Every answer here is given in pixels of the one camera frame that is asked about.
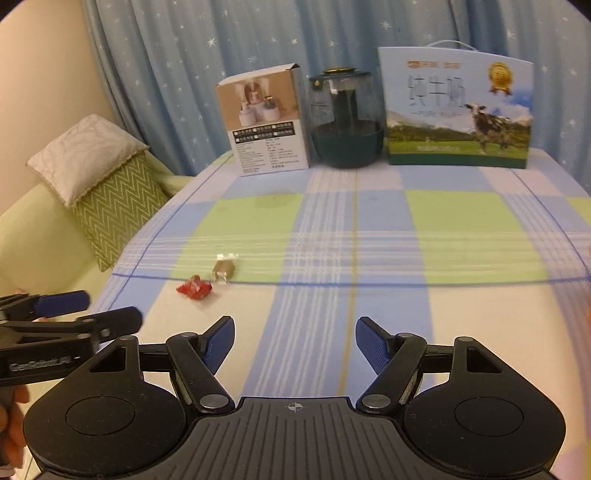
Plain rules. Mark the blue star curtain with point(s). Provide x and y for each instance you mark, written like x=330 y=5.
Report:
x=194 y=50

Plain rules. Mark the white beige product box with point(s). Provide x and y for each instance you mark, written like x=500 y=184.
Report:
x=265 y=124

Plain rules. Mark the blue milk carton box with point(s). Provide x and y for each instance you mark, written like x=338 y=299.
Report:
x=455 y=106

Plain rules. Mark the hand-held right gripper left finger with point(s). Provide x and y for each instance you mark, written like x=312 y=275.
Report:
x=219 y=344

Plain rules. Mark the light green sofa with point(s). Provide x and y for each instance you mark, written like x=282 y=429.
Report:
x=41 y=240

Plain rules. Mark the small red candy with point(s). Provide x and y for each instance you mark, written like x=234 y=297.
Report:
x=195 y=287

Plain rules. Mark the checked blue green tablecloth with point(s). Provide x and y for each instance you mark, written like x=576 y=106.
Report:
x=323 y=240

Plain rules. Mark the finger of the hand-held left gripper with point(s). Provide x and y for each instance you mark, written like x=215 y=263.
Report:
x=120 y=321
x=64 y=303

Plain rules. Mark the person's left hand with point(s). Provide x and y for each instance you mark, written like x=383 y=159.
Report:
x=14 y=415

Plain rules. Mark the white green patterned cushion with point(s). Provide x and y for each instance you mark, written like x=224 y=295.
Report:
x=101 y=175

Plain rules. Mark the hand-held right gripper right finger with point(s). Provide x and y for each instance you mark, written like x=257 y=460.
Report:
x=374 y=346

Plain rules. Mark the dark green glass humidifier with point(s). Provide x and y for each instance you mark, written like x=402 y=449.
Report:
x=346 y=120

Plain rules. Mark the brown wrapped candy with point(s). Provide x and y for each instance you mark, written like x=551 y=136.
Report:
x=224 y=267

